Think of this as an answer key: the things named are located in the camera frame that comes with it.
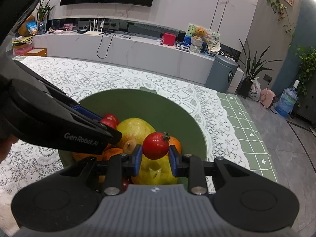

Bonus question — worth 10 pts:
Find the red box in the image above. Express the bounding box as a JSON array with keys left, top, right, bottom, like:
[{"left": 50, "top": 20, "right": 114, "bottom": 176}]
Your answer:
[{"left": 162, "top": 32, "right": 177, "bottom": 46}]

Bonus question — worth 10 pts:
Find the red-blushed yellow pear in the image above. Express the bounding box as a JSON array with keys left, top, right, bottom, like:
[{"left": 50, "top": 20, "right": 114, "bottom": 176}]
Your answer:
[{"left": 131, "top": 153, "right": 179, "bottom": 185}]

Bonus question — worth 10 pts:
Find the grey trash bin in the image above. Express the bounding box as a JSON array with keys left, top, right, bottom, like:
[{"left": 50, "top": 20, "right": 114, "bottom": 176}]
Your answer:
[{"left": 204, "top": 55, "right": 239, "bottom": 94}]

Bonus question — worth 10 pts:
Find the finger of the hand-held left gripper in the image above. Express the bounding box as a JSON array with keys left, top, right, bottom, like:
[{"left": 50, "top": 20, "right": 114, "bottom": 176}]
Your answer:
[
  {"left": 55, "top": 109, "right": 122, "bottom": 151},
  {"left": 13, "top": 60, "right": 105, "bottom": 124}
]

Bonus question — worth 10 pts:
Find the small brown kiwi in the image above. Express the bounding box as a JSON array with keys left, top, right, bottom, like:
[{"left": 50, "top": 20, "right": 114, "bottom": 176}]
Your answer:
[{"left": 123, "top": 139, "right": 137, "bottom": 153}]

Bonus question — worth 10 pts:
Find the green colander bowl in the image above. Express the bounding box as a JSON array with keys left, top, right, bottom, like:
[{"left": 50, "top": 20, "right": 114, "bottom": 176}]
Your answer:
[{"left": 58, "top": 86, "right": 207, "bottom": 185}]

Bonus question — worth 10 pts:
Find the green ivy plant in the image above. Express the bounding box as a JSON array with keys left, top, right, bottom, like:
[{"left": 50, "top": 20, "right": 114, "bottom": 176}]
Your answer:
[{"left": 295, "top": 46, "right": 316, "bottom": 99}]

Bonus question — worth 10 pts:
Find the cardboard box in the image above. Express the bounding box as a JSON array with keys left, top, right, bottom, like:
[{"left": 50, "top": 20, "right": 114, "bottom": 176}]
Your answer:
[{"left": 25, "top": 48, "right": 47, "bottom": 57}]

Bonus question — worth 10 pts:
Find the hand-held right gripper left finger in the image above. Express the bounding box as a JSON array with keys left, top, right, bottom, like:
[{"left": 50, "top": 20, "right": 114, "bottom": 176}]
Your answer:
[{"left": 60, "top": 145, "right": 143, "bottom": 195}]

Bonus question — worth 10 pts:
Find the white router with antennas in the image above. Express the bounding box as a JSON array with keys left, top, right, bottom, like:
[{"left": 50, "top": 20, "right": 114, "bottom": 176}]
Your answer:
[{"left": 85, "top": 19, "right": 105, "bottom": 35}]

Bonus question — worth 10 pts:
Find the white plastic bag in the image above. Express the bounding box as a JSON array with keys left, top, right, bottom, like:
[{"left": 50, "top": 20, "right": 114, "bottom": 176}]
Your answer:
[{"left": 247, "top": 77, "right": 261, "bottom": 102}]

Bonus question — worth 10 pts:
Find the blue snack bag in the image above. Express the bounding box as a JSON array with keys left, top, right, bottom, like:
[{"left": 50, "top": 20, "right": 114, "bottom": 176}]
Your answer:
[{"left": 26, "top": 21, "right": 39, "bottom": 35}]

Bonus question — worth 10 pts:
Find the long-leaf potted plant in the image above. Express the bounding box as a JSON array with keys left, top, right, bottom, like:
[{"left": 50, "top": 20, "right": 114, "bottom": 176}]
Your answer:
[{"left": 237, "top": 38, "right": 283, "bottom": 99}]

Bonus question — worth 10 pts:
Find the yellow-green pear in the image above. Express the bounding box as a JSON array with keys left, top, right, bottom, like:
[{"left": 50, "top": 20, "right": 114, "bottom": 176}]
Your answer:
[{"left": 116, "top": 118, "right": 156, "bottom": 149}]

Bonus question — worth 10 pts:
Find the black cable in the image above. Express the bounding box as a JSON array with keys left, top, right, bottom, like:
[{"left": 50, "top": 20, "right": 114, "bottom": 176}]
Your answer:
[{"left": 97, "top": 31, "right": 132, "bottom": 59}]

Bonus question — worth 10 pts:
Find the orange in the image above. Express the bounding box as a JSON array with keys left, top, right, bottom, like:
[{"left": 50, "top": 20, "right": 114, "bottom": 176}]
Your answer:
[
  {"left": 169, "top": 136, "right": 182, "bottom": 153},
  {"left": 102, "top": 148, "right": 123, "bottom": 161},
  {"left": 72, "top": 152, "right": 104, "bottom": 162}
]

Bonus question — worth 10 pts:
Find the thin-leaf potted plant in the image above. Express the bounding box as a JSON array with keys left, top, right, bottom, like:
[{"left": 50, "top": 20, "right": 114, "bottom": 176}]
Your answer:
[{"left": 35, "top": 0, "right": 60, "bottom": 34}]

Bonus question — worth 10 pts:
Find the blue water bottle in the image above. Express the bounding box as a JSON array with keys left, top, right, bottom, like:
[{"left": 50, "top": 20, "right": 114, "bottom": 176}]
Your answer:
[{"left": 275, "top": 80, "right": 300, "bottom": 118}]

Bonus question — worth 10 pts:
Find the hanging vine plant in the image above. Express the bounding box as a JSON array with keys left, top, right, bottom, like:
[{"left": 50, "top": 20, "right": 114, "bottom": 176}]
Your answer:
[{"left": 265, "top": 0, "right": 297, "bottom": 48}]

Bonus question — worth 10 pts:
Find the white marble media console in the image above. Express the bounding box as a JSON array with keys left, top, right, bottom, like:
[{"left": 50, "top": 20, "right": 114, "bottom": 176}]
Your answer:
[{"left": 32, "top": 18, "right": 245, "bottom": 87}]

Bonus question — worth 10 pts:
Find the white lace tablecloth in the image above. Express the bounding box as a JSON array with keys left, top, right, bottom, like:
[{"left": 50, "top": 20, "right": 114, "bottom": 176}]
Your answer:
[{"left": 0, "top": 55, "right": 251, "bottom": 203}]

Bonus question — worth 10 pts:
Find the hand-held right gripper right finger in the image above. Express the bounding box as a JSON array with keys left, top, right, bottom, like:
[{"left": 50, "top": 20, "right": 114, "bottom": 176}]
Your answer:
[{"left": 168, "top": 145, "right": 255, "bottom": 195}]

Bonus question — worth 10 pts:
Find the brown teddy bear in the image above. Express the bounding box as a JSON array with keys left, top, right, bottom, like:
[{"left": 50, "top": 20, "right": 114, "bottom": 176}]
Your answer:
[{"left": 195, "top": 27, "right": 207, "bottom": 40}]

